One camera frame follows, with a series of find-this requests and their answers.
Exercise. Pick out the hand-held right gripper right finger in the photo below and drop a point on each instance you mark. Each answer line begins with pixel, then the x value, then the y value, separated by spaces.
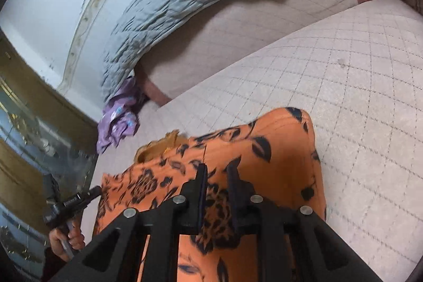
pixel 232 191

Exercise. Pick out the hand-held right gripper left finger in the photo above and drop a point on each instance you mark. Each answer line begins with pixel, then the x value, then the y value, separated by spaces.
pixel 201 191

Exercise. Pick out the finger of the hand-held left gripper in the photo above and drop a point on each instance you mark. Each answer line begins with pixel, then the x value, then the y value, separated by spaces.
pixel 82 197

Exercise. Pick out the orange black floral cloth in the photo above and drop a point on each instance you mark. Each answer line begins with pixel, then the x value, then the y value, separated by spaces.
pixel 281 143

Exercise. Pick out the person's left hand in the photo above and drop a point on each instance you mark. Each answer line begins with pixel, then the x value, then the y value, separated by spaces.
pixel 74 237

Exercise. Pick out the purple floral cloth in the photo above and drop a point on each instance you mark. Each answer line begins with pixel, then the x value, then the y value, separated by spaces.
pixel 115 123

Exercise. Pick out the wooden door with glass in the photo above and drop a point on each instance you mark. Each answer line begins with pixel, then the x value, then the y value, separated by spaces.
pixel 19 80

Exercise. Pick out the pink quilted sofa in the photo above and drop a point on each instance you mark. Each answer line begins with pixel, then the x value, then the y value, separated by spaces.
pixel 363 103

